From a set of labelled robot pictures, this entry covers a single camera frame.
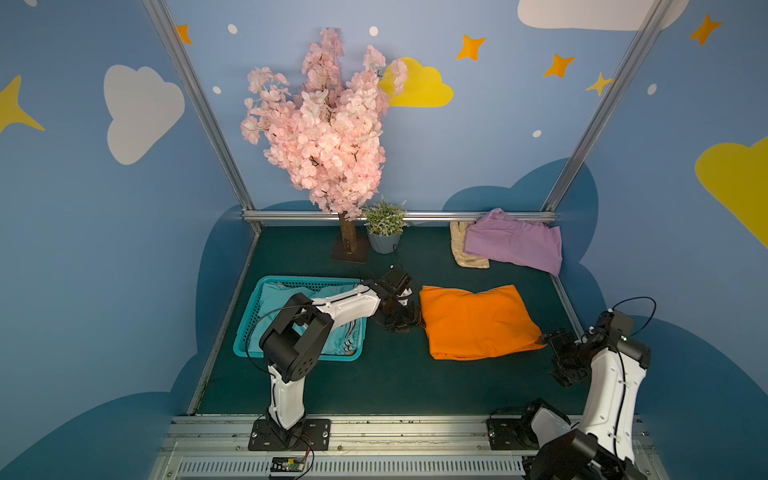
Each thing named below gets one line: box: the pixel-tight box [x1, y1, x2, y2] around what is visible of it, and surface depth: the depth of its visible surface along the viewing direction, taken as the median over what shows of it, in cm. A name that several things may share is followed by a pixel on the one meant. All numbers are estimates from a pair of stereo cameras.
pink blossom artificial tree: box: [240, 28, 409, 263], surface depth 69 cm
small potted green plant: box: [362, 196, 409, 255], surface depth 105 cm
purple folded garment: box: [464, 208, 563, 277], surface depth 117 cm
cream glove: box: [450, 221, 490, 269], surface depth 117 cm
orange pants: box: [418, 284, 546, 360], surface depth 95 cm
